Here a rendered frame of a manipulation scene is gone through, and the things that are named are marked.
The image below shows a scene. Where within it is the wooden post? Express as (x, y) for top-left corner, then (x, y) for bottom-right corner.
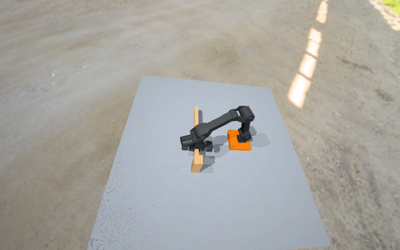
(191, 155), (203, 173)

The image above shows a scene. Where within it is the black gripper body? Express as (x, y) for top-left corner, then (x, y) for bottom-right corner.
(182, 141), (213, 151)

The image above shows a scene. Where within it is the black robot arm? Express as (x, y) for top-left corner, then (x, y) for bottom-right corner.
(180, 106), (255, 147)

